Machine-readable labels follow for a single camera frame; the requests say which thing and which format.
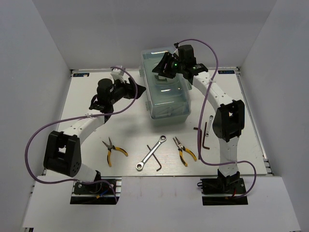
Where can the dark hex key under wrench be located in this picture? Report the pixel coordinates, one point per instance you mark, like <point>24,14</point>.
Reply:
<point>160,166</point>

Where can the left blue table sticker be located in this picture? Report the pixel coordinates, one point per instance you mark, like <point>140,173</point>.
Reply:
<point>81,74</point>

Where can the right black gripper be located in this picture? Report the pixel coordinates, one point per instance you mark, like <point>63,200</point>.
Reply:
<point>165,59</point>

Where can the left yellow handled pliers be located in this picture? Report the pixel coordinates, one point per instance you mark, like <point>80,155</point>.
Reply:
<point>110,147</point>

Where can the right yellow handled pliers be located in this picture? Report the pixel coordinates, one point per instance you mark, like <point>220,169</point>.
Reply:
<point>182,149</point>

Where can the green toolbox with clear lid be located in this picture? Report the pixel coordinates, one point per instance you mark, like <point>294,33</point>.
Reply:
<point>168,100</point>

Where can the blue table sticker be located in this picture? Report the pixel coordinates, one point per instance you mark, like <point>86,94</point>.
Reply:
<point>226,71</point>
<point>81,74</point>

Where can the long dark red hex key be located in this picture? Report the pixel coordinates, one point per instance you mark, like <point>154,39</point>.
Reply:
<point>199,141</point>

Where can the yellow handled pliers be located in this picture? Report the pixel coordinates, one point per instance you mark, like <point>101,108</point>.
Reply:
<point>182,149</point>
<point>110,147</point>

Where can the small silver wrench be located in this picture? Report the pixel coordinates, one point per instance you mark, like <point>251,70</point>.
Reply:
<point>209,126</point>

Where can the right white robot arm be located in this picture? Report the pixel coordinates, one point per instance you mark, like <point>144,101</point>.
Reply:
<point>229,118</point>

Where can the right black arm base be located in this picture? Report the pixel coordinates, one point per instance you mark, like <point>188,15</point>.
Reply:
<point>215,194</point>

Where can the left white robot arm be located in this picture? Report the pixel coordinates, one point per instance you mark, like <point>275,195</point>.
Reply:
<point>63,149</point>

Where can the large silver ratchet wrench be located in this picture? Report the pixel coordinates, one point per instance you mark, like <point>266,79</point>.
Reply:
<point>140,165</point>

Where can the right blue table sticker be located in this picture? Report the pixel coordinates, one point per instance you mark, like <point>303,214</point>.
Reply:
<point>226,71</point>

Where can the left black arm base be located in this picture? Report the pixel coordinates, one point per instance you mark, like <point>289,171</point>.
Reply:
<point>97,194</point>

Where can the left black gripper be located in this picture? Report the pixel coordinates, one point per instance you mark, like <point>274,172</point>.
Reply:
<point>130,88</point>

